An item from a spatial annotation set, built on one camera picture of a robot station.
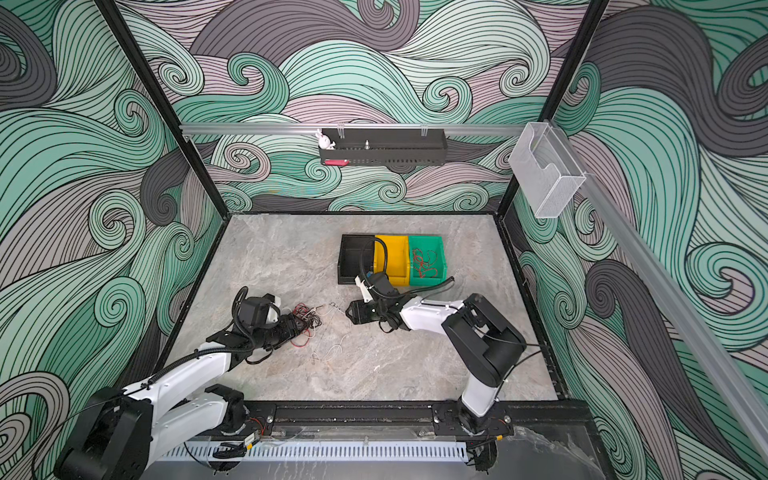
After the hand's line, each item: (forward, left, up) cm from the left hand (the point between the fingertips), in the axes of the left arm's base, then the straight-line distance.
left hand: (303, 325), depth 86 cm
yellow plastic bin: (+26, -29, 0) cm, 39 cm away
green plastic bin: (+33, -40, 0) cm, 51 cm away
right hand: (+5, -14, 0) cm, 15 cm away
